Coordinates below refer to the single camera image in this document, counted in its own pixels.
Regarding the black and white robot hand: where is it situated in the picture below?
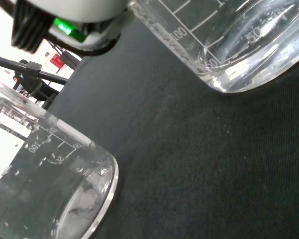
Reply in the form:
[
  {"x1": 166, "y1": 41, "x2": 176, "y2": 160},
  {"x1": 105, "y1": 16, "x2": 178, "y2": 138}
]
[{"x1": 0, "y1": 0, "x2": 128, "y2": 56}]

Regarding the red sign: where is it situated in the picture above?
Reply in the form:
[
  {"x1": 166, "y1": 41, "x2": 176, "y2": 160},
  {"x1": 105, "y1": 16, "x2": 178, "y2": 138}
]
[{"x1": 49, "y1": 53, "x2": 65, "y2": 68}]

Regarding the black tripod with clamp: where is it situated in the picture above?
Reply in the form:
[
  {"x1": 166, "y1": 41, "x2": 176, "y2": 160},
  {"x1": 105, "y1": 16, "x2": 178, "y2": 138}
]
[{"x1": 0, "y1": 53, "x2": 80, "y2": 110}]

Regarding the black bench cloth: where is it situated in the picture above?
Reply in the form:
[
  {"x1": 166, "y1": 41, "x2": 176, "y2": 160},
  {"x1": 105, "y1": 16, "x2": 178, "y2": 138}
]
[{"x1": 43, "y1": 0, "x2": 299, "y2": 239}]

